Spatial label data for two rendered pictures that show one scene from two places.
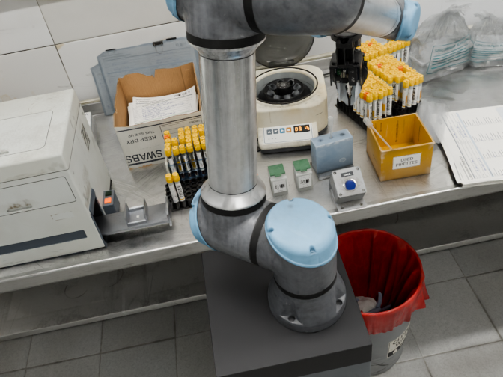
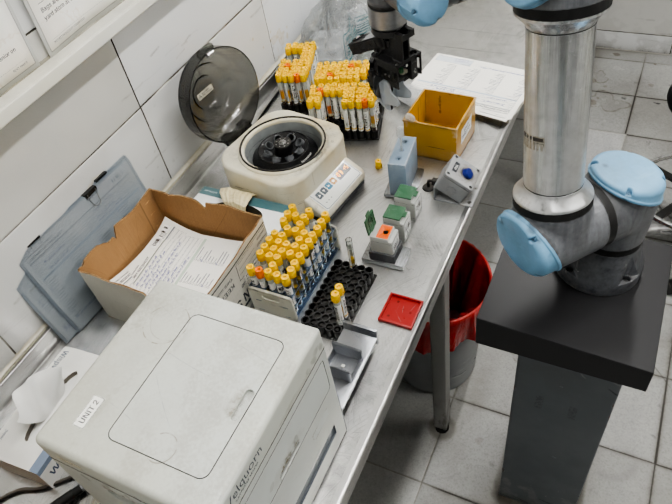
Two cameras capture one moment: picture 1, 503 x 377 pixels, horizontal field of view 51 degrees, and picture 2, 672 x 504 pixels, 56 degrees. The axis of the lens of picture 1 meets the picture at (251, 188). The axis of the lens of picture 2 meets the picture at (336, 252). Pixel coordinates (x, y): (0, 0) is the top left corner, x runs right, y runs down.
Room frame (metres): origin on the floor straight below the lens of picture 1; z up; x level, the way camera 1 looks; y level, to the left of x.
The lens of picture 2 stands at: (0.58, 0.76, 1.85)
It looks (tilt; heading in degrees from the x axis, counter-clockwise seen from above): 47 degrees down; 306
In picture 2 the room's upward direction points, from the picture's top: 11 degrees counter-clockwise
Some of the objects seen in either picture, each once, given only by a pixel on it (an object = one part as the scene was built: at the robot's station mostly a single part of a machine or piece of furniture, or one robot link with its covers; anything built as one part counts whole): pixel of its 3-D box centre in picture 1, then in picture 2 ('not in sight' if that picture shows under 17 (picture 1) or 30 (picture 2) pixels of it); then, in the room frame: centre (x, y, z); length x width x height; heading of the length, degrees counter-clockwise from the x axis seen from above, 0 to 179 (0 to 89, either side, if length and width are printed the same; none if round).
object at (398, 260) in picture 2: not in sight; (386, 251); (1.00, 0.00, 0.89); 0.09 x 0.05 x 0.04; 5
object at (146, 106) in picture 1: (162, 114); (182, 266); (1.35, 0.22, 0.95); 0.29 x 0.25 x 0.15; 2
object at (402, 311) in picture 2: not in sight; (400, 310); (0.92, 0.12, 0.88); 0.07 x 0.07 x 0.01; 2
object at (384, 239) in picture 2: not in sight; (384, 242); (1.00, 0.00, 0.92); 0.05 x 0.04 x 0.06; 4
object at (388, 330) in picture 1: (363, 307); (429, 321); (1.05, -0.31, 0.22); 0.38 x 0.37 x 0.44; 92
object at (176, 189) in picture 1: (194, 178); (335, 284); (1.04, 0.14, 0.93); 0.17 x 0.09 x 0.11; 93
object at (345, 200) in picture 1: (345, 180); (448, 177); (0.95, -0.23, 0.92); 0.13 x 0.07 x 0.08; 2
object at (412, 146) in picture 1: (398, 146); (440, 125); (1.04, -0.39, 0.93); 0.13 x 0.13 x 0.10; 0
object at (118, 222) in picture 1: (128, 217); (337, 375); (0.95, 0.31, 0.92); 0.21 x 0.07 x 0.05; 92
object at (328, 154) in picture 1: (331, 152); (403, 167); (1.06, -0.22, 0.92); 0.10 x 0.07 x 0.10; 99
